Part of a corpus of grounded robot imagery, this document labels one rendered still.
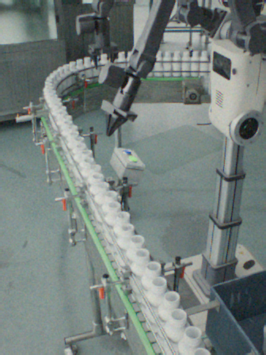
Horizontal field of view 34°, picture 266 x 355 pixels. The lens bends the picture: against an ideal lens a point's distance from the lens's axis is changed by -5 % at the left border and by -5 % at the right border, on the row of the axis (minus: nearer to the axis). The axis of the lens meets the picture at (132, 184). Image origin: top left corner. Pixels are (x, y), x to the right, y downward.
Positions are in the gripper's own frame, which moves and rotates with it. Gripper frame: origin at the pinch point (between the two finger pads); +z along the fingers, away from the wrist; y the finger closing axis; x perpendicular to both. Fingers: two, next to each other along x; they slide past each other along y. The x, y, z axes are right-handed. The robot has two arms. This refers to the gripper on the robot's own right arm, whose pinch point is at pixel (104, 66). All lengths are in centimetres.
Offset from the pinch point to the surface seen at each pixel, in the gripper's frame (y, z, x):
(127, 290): 20, 34, 86
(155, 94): -59, 52, -89
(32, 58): -1, 66, -265
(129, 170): 1.0, 30.4, 32.6
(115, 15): -147, 71, -455
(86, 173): 17.2, 27.0, 34.4
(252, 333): -22, 66, 91
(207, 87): -85, 42, -67
